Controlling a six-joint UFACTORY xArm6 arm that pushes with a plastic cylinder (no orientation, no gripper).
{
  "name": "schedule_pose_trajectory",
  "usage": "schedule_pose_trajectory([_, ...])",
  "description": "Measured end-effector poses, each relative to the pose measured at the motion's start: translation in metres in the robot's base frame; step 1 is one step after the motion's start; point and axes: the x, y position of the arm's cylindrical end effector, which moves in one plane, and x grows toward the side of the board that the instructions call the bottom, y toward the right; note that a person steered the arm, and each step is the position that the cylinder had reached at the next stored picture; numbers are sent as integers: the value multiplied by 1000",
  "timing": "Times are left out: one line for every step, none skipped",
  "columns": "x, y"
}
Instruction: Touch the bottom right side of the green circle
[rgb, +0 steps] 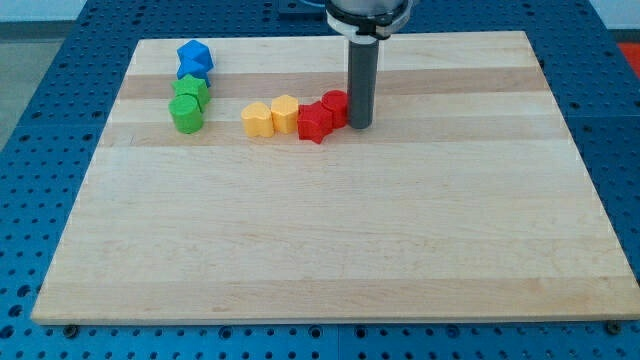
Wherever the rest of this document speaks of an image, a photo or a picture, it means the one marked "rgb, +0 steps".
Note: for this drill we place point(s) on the red star block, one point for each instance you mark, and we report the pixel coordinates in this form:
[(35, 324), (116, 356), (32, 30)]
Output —
[(314, 122)]

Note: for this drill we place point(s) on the yellow hexagon block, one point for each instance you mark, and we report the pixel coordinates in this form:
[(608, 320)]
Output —
[(285, 110)]

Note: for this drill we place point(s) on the red cylinder block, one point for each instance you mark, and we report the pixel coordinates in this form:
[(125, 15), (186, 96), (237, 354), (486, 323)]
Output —
[(336, 102)]

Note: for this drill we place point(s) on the yellow heart block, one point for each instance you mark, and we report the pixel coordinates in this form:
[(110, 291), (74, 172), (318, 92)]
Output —
[(257, 120)]

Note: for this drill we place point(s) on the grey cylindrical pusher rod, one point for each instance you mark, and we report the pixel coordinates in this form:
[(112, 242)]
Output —
[(362, 72)]

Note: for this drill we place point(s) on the green cylinder block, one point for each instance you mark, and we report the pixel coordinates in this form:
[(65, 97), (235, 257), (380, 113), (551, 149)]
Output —
[(186, 114)]

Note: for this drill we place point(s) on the light wooden board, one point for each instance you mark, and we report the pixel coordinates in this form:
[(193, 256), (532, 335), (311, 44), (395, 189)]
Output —
[(466, 200)]

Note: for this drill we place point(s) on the blue crescent block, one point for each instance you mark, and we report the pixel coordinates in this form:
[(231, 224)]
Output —
[(195, 69)]

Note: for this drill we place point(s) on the green star block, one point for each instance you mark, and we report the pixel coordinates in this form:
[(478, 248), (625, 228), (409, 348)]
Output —
[(194, 87)]

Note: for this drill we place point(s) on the blue cube block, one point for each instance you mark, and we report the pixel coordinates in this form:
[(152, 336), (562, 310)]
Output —
[(198, 52)]

